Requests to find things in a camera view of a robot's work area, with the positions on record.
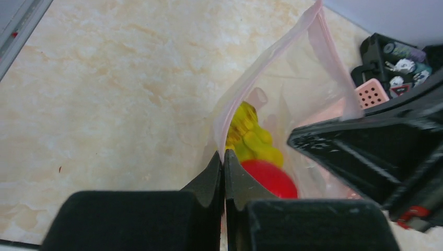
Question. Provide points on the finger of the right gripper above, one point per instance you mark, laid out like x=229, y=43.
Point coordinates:
x=392, y=155

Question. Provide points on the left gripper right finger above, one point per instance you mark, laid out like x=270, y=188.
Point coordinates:
x=259, y=220

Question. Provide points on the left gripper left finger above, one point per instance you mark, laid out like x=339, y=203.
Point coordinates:
x=185, y=219

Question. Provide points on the red apple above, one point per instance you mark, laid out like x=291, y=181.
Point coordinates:
x=272, y=178

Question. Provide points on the pink plastic basket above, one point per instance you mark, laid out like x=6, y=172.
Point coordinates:
x=369, y=94

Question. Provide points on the yellow banana bunch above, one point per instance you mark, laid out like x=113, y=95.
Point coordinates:
x=250, y=141

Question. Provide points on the clear zip top bag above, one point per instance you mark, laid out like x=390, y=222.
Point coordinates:
x=296, y=77

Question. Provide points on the black poker chip case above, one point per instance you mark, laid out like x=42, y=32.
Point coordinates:
x=397, y=65

